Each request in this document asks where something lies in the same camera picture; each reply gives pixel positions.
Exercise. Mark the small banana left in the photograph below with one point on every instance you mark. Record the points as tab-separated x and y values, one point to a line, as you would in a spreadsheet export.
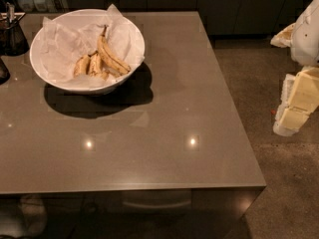
82	66

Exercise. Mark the white bowl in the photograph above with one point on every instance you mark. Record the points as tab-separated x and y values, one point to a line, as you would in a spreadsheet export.
56	80

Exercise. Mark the white paper liner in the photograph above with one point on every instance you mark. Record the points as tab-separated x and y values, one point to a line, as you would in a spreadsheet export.
63	47

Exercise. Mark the black mesh utensil holder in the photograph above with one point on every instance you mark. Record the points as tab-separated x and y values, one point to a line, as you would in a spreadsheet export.
12	39

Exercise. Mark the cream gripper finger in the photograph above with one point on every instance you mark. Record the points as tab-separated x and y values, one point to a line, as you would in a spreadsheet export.
288	120

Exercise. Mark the dark object at left edge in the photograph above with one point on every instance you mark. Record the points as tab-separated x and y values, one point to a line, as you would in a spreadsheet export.
4	73

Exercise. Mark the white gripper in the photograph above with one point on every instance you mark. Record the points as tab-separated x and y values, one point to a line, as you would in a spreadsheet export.
306	37

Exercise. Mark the dark cabinet fronts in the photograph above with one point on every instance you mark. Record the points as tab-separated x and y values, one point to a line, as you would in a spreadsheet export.
220	17

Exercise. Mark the small banana middle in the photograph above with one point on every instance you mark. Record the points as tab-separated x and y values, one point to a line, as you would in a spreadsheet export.
95	67

